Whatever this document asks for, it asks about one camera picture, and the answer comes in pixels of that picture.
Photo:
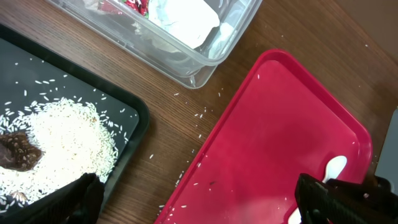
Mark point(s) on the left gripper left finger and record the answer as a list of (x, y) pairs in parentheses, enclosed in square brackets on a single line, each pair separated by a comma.
[(78, 202)]

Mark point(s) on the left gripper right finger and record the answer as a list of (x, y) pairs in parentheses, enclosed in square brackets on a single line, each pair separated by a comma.
[(340, 202)]

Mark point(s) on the white plastic spoon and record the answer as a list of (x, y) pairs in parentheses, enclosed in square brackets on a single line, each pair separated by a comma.
[(333, 169)]

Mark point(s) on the white rice pile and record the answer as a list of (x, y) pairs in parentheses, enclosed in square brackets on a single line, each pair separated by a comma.
[(73, 141)]

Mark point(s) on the brown food chunk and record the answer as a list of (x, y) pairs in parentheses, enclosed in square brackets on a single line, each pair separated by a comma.
[(17, 153)]

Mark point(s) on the red snack wrapper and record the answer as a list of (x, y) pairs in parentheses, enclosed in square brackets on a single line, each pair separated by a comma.
[(141, 6)]

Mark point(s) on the white tissue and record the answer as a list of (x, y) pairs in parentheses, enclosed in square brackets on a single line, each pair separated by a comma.
[(190, 21)]

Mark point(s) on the grey dishwasher rack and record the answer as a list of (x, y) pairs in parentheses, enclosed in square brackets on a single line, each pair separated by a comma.
[(386, 169)]

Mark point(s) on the black waste tray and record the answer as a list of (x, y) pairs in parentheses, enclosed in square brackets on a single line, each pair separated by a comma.
[(32, 76)]

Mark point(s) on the red serving tray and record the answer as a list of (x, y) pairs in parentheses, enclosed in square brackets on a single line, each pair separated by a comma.
[(281, 122)]

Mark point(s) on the clear plastic bin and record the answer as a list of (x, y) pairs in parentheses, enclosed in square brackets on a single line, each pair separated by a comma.
[(148, 42)]

